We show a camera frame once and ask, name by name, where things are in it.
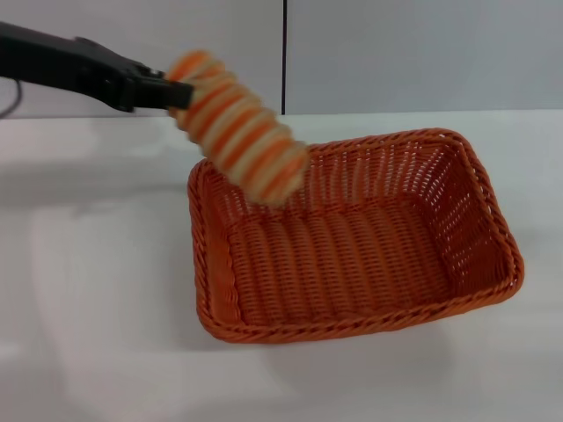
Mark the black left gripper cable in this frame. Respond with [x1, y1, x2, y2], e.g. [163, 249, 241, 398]
[0, 78, 24, 120]

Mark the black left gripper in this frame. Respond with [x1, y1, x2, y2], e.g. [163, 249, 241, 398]
[0, 21, 196, 113]

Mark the orange woven plastic basket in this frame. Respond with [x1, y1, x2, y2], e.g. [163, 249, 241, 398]
[187, 127, 526, 346]

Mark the black vertical wall strip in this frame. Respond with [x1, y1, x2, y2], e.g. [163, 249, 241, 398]
[281, 0, 289, 116]

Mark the orange white striped bread toy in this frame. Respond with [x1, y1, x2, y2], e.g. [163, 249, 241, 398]
[165, 49, 308, 208]

